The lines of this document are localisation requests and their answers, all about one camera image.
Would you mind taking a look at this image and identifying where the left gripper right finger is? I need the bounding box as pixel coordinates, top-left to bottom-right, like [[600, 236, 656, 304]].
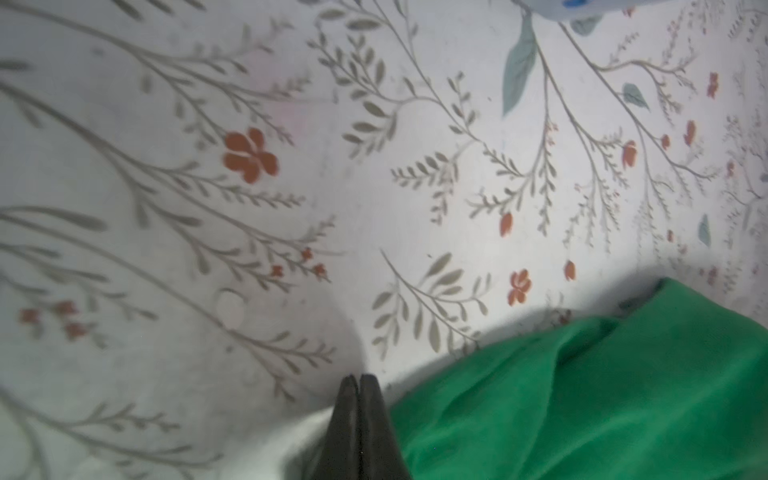
[[358, 374, 412, 480]]

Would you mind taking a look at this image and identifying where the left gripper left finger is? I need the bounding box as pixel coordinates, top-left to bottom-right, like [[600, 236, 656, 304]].
[[311, 375, 361, 480]]

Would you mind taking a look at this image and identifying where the green tank top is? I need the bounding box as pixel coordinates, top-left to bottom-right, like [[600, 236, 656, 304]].
[[391, 279, 767, 479]]

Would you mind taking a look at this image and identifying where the white plastic laundry basket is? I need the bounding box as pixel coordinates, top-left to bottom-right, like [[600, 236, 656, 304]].
[[520, 0, 664, 21]]

